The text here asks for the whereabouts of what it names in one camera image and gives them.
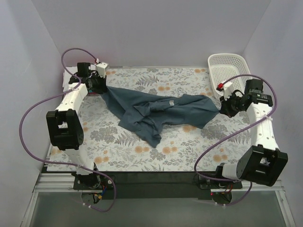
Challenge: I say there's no blue grey t shirt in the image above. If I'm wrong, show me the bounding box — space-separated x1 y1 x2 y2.
101 87 219 148

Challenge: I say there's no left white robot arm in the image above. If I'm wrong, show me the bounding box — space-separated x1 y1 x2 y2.
46 62 108 189

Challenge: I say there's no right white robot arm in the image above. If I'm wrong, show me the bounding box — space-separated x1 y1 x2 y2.
214 79 288 188

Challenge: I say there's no white folded t shirt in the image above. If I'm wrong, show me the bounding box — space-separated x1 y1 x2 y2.
62 66 78 92

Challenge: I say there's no white plastic basket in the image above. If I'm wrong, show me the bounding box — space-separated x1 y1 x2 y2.
208 53 250 100

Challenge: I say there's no floral table mat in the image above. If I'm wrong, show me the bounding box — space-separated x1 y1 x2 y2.
47 67 270 172

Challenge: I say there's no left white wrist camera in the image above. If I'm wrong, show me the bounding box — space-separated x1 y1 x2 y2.
96 62 109 78

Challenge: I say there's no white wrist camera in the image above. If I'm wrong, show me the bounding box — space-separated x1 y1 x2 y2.
217 81 234 100
96 62 109 78

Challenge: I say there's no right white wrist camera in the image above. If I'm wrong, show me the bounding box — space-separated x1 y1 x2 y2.
217 81 234 100

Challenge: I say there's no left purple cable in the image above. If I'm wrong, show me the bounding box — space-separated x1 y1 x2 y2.
19 48 116 213

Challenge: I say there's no aluminium frame rail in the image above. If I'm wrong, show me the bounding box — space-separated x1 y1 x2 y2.
34 172 285 192

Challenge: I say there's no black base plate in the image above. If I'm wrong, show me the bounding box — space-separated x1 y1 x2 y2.
72 172 242 200

